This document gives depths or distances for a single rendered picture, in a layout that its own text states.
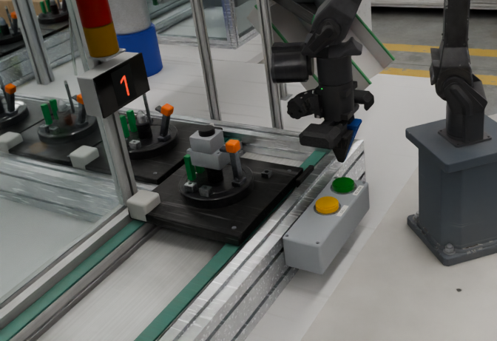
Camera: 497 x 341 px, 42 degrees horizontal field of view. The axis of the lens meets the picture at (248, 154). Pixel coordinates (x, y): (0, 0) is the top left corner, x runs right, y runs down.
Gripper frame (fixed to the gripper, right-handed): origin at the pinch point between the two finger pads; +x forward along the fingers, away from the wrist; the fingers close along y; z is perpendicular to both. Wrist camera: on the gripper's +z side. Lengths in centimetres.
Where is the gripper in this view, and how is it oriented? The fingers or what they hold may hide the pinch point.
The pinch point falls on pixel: (340, 143)
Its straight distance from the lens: 114.2
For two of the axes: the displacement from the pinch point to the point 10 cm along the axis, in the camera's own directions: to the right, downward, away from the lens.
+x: 1.3, 8.8, 4.6
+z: -8.5, -1.4, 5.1
